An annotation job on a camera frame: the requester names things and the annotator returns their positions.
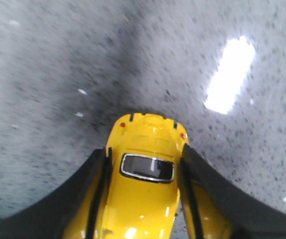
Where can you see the yellow toy beetle car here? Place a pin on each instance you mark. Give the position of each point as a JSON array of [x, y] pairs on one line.
[[142, 184]]

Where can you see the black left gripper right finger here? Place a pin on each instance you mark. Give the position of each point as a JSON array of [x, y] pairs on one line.
[[232, 199]]

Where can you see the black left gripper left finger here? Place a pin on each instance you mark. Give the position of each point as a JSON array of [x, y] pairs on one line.
[[51, 216]]

